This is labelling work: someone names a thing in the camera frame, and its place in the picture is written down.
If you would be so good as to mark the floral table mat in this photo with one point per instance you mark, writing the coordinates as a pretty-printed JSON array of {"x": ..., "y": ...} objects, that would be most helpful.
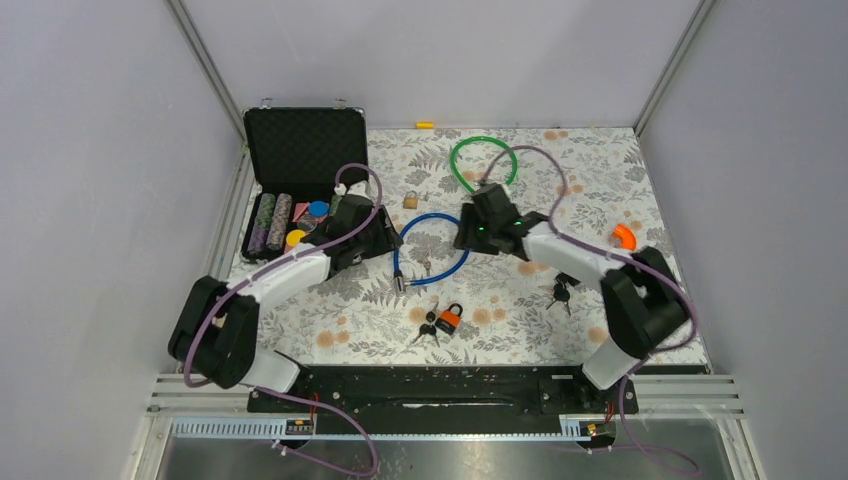
[{"x": 590, "y": 179}]

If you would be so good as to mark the orange white blue toy block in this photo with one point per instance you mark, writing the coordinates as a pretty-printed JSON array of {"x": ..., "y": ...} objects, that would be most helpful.
[{"x": 624, "y": 237}]

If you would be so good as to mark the orange black padlock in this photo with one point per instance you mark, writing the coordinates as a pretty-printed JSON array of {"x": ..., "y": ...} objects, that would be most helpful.
[{"x": 449, "y": 320}]

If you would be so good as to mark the black poker chip case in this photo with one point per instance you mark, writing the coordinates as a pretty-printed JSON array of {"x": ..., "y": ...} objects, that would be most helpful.
[{"x": 298, "y": 150}]

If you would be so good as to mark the black padlock keys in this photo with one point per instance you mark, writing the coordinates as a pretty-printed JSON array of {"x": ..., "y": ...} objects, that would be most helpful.
[{"x": 561, "y": 294}]

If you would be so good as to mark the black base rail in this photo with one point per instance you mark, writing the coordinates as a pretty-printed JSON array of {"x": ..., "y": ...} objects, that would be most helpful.
[{"x": 454, "y": 400}]

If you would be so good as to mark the small brass padlock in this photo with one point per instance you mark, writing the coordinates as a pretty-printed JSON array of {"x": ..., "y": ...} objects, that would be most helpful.
[{"x": 411, "y": 200}]

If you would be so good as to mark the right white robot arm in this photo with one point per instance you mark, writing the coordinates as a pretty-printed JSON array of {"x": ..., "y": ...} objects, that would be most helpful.
[{"x": 643, "y": 302}]

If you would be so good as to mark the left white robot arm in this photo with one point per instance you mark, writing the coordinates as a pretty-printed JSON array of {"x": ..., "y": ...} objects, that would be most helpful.
[{"x": 216, "y": 333}]

